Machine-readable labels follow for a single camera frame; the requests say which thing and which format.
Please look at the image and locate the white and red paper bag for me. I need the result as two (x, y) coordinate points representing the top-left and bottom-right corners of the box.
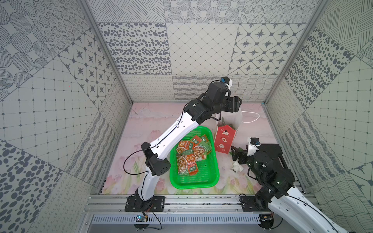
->
(214, 110), (260, 154)

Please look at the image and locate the white pipe elbow fitting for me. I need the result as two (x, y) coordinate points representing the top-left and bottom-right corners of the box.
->
(231, 161), (244, 173)

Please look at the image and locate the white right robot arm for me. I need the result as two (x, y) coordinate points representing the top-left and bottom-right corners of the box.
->
(231, 144), (346, 233)

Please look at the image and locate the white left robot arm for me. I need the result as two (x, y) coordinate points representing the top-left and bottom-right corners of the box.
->
(138, 77), (242, 202)

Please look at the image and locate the green red condiment packet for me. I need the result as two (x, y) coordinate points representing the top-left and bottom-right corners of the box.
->
(191, 135), (212, 154)

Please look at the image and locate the red orange condiment packet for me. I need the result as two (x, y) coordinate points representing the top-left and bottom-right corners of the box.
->
(176, 140), (207, 176)

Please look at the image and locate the black plastic tool case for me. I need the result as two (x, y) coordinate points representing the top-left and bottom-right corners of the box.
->
(260, 144), (295, 186)

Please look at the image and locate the small green circuit board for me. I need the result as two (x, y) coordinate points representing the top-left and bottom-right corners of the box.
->
(136, 215), (148, 222)

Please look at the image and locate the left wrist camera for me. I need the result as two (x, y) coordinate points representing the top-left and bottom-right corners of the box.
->
(220, 76), (233, 89)

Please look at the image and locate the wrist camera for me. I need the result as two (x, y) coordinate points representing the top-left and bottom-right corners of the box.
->
(220, 76), (233, 89)
(247, 137), (260, 156)

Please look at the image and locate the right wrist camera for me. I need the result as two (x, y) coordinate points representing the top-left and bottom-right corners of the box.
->
(247, 137), (260, 156)

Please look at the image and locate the aluminium mounting rail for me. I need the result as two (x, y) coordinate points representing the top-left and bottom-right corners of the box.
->
(83, 193), (318, 215)

